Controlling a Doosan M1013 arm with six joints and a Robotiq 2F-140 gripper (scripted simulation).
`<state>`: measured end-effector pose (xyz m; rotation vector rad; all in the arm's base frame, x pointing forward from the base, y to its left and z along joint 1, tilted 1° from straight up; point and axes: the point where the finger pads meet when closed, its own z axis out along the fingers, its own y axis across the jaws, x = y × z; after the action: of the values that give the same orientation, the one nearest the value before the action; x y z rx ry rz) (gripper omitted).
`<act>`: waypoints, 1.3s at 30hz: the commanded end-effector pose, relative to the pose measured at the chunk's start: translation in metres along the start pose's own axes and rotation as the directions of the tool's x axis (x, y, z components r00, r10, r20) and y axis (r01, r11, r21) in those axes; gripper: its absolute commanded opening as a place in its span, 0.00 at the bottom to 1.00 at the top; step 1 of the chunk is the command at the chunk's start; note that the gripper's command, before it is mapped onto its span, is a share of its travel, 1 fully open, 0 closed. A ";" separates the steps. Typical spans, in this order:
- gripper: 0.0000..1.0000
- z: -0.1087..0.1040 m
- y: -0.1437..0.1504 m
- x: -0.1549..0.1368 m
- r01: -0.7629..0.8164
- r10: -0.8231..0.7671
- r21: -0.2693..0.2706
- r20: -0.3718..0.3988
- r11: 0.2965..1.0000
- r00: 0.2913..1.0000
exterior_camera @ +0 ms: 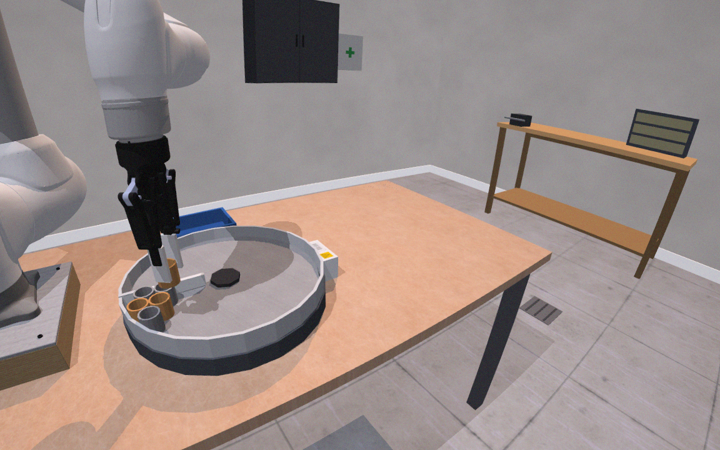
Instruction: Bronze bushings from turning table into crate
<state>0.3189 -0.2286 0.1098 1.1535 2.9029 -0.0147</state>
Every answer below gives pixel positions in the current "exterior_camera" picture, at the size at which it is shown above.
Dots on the bronze bushing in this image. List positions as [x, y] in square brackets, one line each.
[135, 306]
[174, 274]
[163, 301]

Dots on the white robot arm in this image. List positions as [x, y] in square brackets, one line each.
[135, 53]

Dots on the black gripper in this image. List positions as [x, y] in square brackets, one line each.
[148, 214]

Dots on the grey metal bushing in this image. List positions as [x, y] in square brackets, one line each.
[143, 292]
[152, 318]
[171, 291]

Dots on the blue square tray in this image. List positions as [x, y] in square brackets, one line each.
[199, 221]

